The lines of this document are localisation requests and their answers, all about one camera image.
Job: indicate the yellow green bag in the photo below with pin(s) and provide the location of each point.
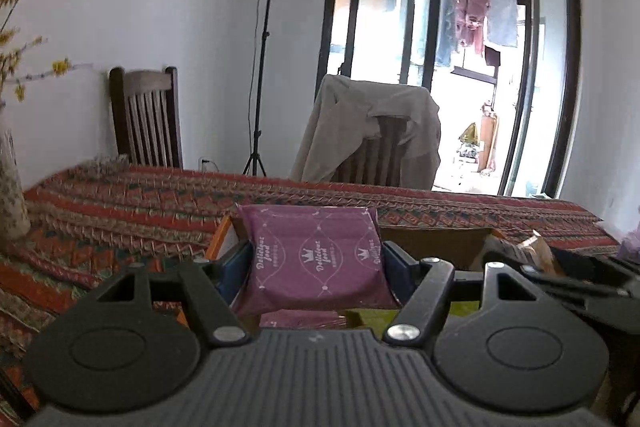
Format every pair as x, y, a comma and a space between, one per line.
469, 139

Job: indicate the black sliding door frame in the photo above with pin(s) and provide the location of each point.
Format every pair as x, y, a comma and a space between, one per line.
572, 57

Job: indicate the hanging pink garment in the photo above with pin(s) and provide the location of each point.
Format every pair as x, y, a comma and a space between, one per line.
472, 7

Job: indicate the hanging blue garment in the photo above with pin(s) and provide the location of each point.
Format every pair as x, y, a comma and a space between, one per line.
446, 7

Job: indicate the green white snack packet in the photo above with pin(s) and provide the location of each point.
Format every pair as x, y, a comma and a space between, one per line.
370, 319

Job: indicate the tall tan cylinder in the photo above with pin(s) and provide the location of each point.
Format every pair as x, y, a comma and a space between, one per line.
488, 137

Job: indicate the small floral box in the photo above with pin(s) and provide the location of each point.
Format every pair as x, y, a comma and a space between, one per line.
105, 164

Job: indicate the pink snack packet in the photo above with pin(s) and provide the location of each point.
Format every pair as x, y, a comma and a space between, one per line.
310, 257
300, 319

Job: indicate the floral ceramic vase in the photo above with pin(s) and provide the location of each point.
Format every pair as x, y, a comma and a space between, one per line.
12, 197

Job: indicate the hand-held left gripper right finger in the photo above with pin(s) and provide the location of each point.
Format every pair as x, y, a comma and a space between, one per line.
400, 272

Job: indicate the purple tissue pack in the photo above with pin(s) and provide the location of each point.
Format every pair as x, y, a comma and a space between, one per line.
631, 247

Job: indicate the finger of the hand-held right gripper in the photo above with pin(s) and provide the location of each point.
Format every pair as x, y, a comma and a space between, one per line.
575, 281
595, 264

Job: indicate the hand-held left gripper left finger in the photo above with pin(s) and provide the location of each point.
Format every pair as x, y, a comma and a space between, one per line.
235, 272

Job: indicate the beige jacket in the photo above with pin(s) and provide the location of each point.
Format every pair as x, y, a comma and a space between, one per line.
340, 127

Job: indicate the dark wooden chair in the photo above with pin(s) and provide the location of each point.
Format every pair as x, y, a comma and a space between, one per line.
117, 117

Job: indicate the hanging light blue shirt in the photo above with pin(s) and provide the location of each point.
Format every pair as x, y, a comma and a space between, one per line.
504, 12

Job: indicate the jacket-draped wooden chair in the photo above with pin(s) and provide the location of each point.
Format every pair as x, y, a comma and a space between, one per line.
372, 157

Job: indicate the yellow flower branches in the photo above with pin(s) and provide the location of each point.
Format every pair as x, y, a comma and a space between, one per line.
61, 67

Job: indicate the orange cardboard box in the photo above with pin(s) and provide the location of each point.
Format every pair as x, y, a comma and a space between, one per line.
435, 244

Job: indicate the white yellow crisps packet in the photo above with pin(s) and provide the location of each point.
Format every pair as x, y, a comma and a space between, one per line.
540, 252

